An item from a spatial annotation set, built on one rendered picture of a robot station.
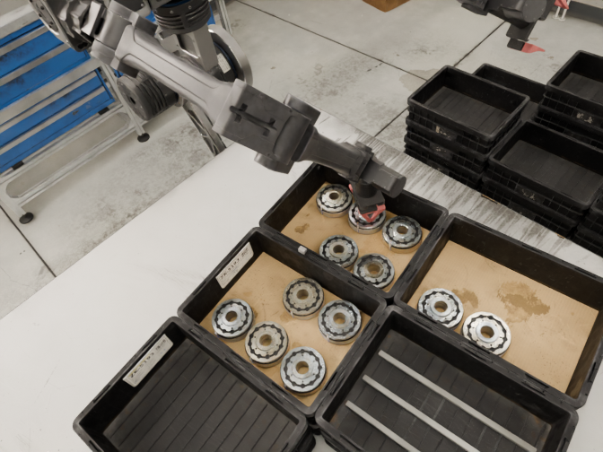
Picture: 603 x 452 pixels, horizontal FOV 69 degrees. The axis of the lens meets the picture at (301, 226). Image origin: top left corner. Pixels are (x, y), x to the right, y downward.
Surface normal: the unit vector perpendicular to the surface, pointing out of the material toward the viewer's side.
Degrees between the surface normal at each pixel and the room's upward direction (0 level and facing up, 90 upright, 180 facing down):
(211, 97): 38
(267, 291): 0
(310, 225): 0
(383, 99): 0
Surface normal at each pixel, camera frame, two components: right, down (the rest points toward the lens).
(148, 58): -0.56, -0.11
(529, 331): -0.12, -0.58
